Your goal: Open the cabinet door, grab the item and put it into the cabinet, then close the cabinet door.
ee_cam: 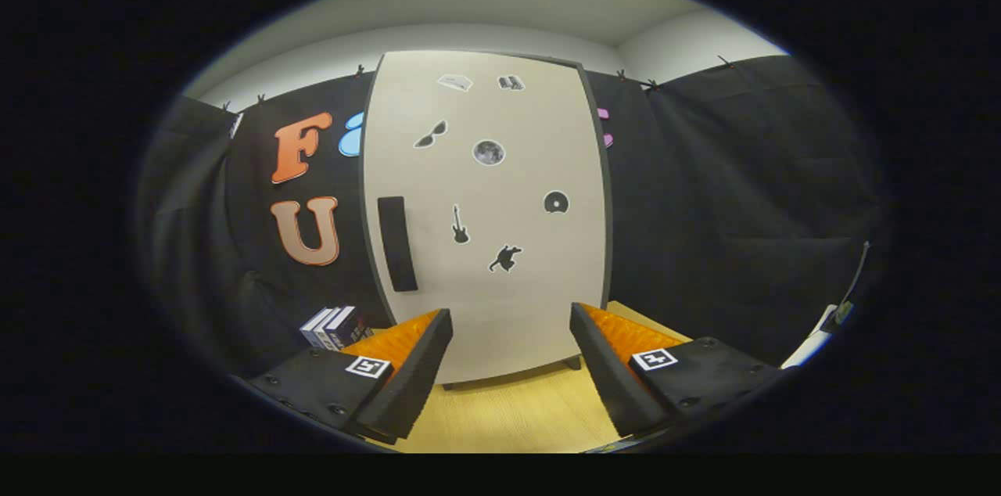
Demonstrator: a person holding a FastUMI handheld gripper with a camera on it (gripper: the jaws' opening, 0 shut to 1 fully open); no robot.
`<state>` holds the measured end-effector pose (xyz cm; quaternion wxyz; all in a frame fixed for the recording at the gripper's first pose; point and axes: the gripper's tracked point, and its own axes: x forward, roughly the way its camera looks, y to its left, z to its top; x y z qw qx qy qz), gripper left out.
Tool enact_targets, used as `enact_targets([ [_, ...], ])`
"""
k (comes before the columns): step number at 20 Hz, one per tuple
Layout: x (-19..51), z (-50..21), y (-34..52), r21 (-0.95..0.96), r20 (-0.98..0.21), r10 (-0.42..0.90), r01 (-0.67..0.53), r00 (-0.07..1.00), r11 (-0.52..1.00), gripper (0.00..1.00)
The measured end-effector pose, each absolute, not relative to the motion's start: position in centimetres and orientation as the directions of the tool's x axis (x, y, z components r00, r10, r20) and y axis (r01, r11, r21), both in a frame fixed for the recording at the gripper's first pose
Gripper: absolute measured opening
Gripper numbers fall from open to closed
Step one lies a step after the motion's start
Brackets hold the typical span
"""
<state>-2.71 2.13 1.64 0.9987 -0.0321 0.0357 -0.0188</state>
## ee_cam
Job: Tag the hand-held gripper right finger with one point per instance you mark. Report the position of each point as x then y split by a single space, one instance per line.
610 379

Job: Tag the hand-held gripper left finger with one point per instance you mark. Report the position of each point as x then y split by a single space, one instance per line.
408 386

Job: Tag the white cabinet door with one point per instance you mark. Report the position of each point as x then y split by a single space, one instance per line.
485 308

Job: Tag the dark blue book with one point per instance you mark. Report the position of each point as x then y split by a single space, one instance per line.
348 328

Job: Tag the light blue book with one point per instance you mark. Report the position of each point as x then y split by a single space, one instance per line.
314 332

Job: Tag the grey cabinet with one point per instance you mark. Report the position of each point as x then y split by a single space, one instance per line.
608 246

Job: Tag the black backdrop cloth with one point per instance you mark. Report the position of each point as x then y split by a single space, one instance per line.
704 206

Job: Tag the white side table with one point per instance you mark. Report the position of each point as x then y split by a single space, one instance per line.
809 346

